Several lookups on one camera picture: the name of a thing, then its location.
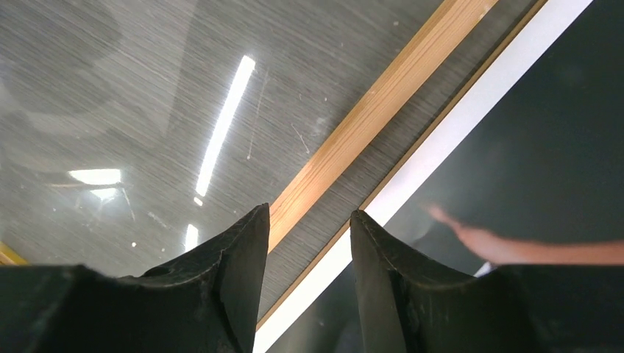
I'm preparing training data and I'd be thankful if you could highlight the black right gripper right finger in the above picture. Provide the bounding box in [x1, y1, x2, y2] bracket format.
[350, 210, 623, 352]

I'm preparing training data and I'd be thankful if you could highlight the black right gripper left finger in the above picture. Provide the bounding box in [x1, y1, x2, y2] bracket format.
[1, 204, 269, 352]

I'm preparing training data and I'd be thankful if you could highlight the clear acrylic sheet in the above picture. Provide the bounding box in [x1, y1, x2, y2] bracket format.
[0, 0, 447, 279]

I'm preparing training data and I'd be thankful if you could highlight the printed photo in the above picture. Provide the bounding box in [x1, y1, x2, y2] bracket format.
[371, 1, 623, 277]

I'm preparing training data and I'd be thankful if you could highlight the brown backing board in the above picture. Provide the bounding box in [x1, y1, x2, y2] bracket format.
[256, 1, 545, 351]

